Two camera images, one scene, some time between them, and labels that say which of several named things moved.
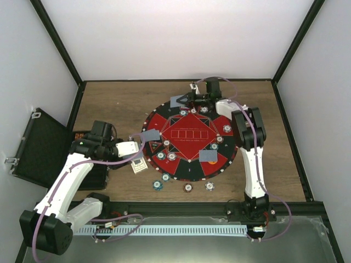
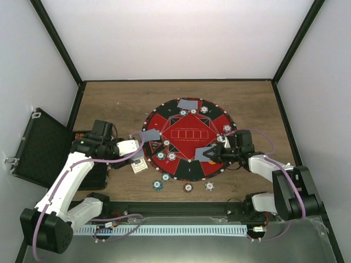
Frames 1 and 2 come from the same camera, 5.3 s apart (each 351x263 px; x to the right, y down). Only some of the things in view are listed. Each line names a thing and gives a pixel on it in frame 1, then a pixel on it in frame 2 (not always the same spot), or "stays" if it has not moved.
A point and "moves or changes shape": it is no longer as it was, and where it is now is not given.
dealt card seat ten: x=208 y=155 moves or changes shape
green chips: x=161 y=155 stays
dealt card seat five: x=173 y=103 moves or changes shape
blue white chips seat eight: x=227 y=128 stays
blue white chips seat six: x=204 y=109 stays
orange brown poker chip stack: x=187 y=187 stays
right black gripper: x=190 y=97 to x=218 y=155
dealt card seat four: x=151 y=135 stays
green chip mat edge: x=165 y=177 stays
